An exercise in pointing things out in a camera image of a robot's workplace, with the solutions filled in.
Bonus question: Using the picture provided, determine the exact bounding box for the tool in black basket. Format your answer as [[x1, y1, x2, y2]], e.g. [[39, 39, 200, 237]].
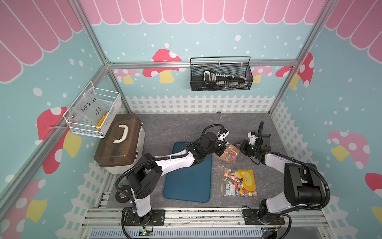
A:
[[202, 70, 248, 89]]

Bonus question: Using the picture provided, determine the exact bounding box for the yellow item in white basket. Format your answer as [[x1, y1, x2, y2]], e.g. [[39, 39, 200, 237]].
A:
[[96, 112, 108, 129]]

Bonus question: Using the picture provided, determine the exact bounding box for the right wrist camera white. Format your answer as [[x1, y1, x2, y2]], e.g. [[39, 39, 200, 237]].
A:
[[248, 131, 258, 145]]

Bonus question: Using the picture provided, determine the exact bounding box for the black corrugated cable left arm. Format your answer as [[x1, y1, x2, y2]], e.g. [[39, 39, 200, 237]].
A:
[[114, 123, 225, 198]]

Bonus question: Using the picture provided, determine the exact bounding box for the aluminium rail front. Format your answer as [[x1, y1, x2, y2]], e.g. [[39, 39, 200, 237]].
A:
[[80, 207, 329, 230]]

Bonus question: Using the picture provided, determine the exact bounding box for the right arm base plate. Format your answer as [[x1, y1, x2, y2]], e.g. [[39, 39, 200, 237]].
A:
[[241, 207, 285, 226]]

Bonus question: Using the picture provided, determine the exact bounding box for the white wire basket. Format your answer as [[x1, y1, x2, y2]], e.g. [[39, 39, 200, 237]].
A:
[[63, 82, 121, 138]]

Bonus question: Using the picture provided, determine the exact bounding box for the brown lid storage box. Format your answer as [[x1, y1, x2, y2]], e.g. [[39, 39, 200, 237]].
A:
[[94, 114, 145, 175]]

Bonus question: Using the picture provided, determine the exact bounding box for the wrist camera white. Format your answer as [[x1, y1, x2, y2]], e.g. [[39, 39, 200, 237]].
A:
[[248, 131, 258, 145], [217, 129, 229, 141]]

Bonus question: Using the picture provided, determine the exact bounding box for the black wire mesh basket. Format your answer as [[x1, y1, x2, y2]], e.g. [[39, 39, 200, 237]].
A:
[[190, 56, 253, 91]]

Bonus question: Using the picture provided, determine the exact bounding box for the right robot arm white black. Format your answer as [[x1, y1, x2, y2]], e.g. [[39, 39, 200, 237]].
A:
[[240, 132, 330, 224]]

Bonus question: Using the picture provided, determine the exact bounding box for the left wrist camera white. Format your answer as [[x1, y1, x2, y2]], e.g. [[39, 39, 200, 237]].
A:
[[217, 129, 229, 141]]

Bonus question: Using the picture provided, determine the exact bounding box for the black tape roll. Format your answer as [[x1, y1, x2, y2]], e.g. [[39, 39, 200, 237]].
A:
[[115, 185, 131, 204]]

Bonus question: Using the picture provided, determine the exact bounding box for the teal plastic tray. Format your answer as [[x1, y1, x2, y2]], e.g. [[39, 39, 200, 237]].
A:
[[163, 155, 212, 203]]

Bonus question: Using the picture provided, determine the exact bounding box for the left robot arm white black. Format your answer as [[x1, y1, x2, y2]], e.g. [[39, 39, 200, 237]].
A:
[[114, 128, 229, 219]]

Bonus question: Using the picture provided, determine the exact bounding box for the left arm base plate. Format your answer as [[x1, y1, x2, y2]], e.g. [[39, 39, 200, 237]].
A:
[[123, 208, 166, 226]]

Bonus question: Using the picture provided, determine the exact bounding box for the candy ziploc bag yellow label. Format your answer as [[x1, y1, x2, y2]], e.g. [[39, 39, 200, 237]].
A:
[[221, 166, 258, 199]]

